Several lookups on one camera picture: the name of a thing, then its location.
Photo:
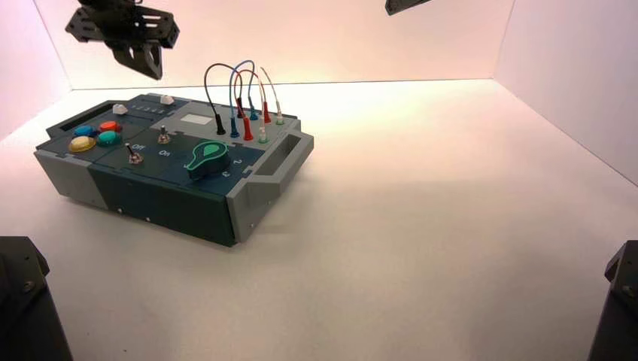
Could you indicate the red push button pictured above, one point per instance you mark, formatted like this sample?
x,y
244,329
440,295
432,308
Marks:
x,y
110,126

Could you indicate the green rotary knob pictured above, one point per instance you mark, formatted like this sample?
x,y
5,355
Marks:
x,y
207,162

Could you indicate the green push button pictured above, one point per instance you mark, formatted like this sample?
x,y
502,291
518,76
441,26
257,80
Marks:
x,y
108,138

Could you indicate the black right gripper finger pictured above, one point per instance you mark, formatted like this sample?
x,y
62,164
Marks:
x,y
394,5
412,3

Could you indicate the white rectangular label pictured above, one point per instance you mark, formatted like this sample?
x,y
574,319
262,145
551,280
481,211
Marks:
x,y
196,119

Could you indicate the yellow push button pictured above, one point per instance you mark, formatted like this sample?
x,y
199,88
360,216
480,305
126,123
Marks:
x,y
82,144

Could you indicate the white slider knob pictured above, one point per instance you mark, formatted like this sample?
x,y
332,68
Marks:
x,y
167,100
120,109

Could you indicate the teal and grey control box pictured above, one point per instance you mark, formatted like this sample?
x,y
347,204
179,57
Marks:
x,y
167,199

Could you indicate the metal toggle switch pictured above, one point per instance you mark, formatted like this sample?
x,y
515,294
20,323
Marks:
x,y
134,158
163,136

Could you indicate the blue push button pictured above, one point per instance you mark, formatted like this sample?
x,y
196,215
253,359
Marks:
x,y
85,130

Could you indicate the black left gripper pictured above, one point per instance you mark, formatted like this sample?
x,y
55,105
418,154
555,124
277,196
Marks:
x,y
124,25

